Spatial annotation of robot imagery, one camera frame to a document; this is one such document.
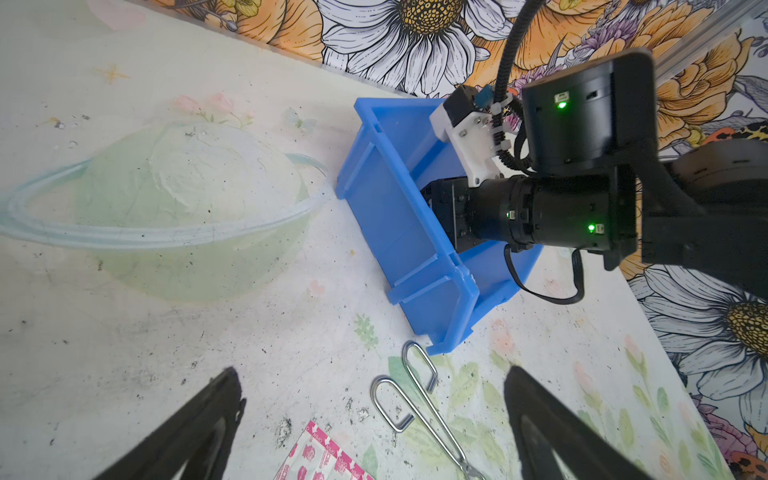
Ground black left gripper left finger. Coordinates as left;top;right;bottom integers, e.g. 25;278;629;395
97;367;247;479

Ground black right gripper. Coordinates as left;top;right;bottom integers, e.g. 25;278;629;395
421;177;482;254

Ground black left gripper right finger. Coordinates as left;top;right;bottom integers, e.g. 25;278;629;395
504;366;649;479

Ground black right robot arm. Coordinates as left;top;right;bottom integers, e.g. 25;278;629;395
421;50;767;297

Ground blue plastic bin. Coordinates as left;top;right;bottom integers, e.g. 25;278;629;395
336;98;519;355

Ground pink patterned packet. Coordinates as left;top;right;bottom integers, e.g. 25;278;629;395
274;421;374;480

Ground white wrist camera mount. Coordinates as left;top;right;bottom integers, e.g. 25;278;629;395
430;85;511;188

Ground metal wire tongs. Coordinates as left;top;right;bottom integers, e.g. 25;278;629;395
369;340;486;479

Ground black corrugated cable right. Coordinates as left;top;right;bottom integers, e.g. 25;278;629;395
491;0;548;175

